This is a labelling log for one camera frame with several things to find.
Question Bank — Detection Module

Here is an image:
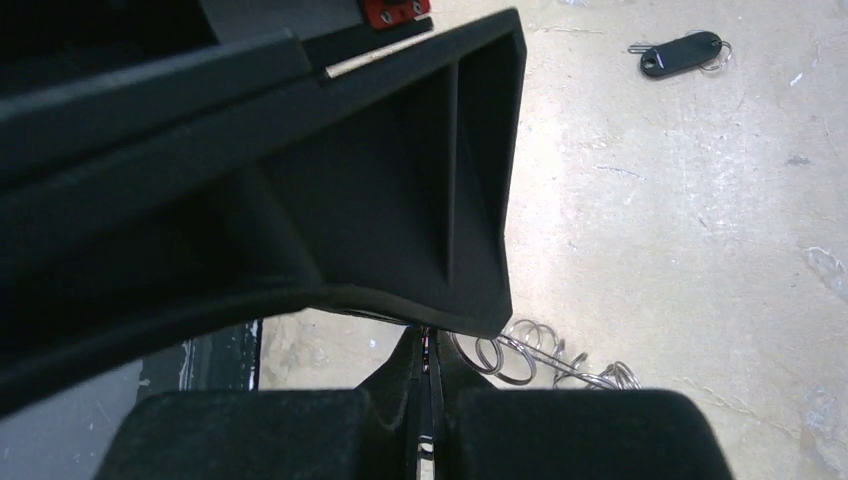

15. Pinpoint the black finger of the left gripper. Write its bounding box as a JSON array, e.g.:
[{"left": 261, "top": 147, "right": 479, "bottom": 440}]
[{"left": 1, "top": 8, "right": 527, "bottom": 415}]

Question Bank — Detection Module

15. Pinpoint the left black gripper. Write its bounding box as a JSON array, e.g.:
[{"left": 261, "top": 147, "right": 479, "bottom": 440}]
[{"left": 1, "top": 1, "right": 432, "bottom": 184}]

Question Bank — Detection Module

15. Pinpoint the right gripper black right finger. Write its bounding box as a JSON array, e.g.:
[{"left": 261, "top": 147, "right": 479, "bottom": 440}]
[{"left": 430, "top": 332, "right": 733, "bottom": 479}]

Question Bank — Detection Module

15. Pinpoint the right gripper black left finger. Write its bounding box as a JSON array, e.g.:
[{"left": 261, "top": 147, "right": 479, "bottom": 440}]
[{"left": 96, "top": 327, "right": 423, "bottom": 479}]

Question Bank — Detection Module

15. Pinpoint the large keyring with keys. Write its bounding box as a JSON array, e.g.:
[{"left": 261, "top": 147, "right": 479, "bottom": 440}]
[{"left": 417, "top": 317, "right": 644, "bottom": 480}]

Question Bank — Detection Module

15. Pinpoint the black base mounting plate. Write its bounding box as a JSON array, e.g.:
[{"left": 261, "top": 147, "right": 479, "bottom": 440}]
[{"left": 137, "top": 320, "right": 262, "bottom": 401}]

